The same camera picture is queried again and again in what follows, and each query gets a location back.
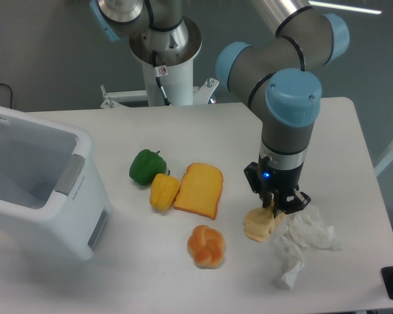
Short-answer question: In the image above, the white trash can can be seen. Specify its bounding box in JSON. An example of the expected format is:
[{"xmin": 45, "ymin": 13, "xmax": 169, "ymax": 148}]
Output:
[{"xmin": 0, "ymin": 107, "xmax": 112, "ymax": 261}]

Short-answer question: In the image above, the square toast bread slice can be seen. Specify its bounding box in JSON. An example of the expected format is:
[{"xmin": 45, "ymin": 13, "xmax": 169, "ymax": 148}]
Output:
[{"xmin": 173, "ymin": 163, "xmax": 223, "ymax": 220}]

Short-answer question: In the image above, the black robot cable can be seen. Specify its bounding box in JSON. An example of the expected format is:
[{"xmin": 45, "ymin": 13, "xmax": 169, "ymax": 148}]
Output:
[{"xmin": 143, "ymin": 0, "xmax": 184, "ymax": 107}]

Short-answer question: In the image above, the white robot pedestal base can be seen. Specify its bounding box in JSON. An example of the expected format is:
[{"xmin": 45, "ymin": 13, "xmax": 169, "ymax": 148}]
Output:
[{"xmin": 100, "ymin": 16, "xmax": 220, "ymax": 109}]

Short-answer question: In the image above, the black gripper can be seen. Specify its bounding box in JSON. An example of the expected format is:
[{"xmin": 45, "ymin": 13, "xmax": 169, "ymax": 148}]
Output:
[{"xmin": 244, "ymin": 157, "xmax": 311, "ymax": 218}]

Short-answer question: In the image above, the crumpled white tissue paper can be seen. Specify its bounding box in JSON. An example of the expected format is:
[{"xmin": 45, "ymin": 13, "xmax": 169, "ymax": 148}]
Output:
[{"xmin": 273, "ymin": 205, "xmax": 342, "ymax": 290}]

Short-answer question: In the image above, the round knotted bread bun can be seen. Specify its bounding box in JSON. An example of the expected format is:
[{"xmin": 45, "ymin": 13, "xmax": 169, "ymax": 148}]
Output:
[{"xmin": 187, "ymin": 225, "xmax": 225, "ymax": 269}]

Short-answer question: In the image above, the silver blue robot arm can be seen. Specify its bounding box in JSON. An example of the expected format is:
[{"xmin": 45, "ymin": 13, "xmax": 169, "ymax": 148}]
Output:
[{"xmin": 90, "ymin": 1, "xmax": 350, "ymax": 214}]

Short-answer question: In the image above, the black floor cable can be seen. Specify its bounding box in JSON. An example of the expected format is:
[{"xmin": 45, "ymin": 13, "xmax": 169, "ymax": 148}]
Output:
[{"xmin": 0, "ymin": 82, "xmax": 14, "ymax": 109}]

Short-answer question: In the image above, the pale beige bread roll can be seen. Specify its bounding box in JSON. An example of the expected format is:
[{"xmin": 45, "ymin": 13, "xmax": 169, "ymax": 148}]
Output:
[{"xmin": 243, "ymin": 203, "xmax": 286, "ymax": 242}]

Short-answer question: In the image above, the yellow bell pepper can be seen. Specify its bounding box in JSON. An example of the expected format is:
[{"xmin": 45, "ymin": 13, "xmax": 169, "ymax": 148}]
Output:
[{"xmin": 150, "ymin": 173, "xmax": 180, "ymax": 211}]

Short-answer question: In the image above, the green bell pepper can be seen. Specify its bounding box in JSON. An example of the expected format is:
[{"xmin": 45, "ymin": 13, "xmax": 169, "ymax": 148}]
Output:
[{"xmin": 129, "ymin": 149, "xmax": 167, "ymax": 186}]

